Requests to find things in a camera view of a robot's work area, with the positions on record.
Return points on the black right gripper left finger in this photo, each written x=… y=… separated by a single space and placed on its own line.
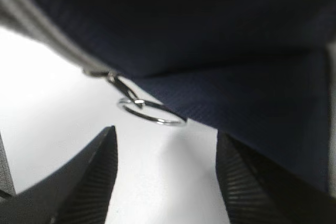
x=78 y=192

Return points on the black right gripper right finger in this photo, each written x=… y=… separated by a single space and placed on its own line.
x=257 y=190

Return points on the navy blue lunch bag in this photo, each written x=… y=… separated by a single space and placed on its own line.
x=258 y=70

